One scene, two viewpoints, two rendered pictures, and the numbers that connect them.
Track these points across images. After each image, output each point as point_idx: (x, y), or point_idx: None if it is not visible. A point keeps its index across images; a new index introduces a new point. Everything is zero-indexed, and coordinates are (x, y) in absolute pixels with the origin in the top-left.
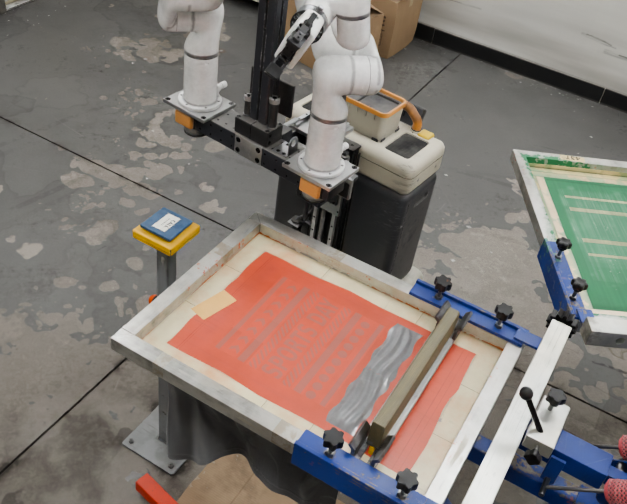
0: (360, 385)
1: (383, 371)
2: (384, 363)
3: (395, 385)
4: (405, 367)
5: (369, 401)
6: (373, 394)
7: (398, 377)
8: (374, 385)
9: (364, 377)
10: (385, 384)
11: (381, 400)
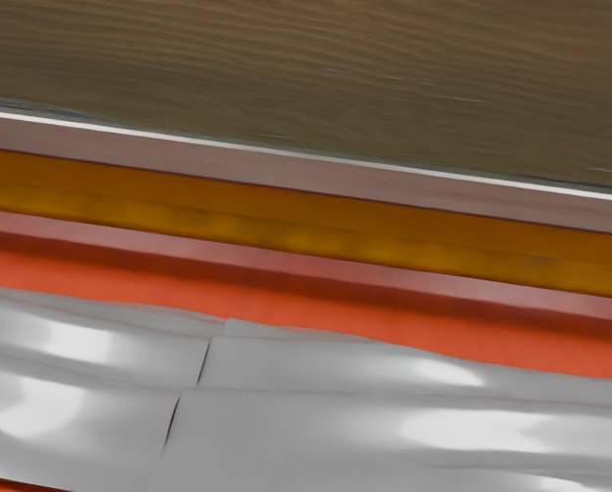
0: (507, 467)
1: (151, 329)
2: None
3: (249, 305)
4: (10, 275)
5: (599, 382)
6: (497, 366)
7: (148, 296)
8: (383, 373)
9: (335, 462)
10: (294, 332)
11: (472, 348)
